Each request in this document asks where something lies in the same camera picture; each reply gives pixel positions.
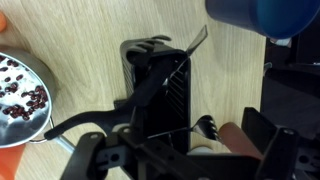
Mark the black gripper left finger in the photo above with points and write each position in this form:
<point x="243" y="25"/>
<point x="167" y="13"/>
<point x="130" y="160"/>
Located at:
<point x="135" y="121"/>

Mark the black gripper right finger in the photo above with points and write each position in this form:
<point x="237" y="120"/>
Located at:
<point x="259" y="132"/>

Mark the red-brown sauce squeeze bottle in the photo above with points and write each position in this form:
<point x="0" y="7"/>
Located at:
<point x="237" y="141"/>

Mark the silver spoon in basket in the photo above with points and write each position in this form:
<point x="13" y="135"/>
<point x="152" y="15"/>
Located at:
<point x="196" y="40"/>

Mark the metal pot with beans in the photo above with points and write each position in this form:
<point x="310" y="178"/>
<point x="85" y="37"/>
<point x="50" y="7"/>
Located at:
<point x="27" y="92"/>

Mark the black cutlery basket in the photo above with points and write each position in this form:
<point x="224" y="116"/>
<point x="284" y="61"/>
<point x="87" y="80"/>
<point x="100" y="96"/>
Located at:
<point x="169" y="108"/>

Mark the silver fork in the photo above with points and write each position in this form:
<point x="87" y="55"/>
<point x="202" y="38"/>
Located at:
<point x="204" y="126"/>

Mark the small orange cup behind pot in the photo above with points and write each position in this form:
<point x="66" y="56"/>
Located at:
<point x="3" y="22"/>

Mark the black plastic fork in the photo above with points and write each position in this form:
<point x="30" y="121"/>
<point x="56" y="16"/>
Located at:
<point x="147" y="44"/>

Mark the blue plastic cup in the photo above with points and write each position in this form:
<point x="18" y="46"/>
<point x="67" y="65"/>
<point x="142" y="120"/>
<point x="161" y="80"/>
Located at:
<point x="277" y="19"/>

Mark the orange plastic cup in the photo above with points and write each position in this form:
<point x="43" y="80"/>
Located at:
<point x="9" y="161"/>

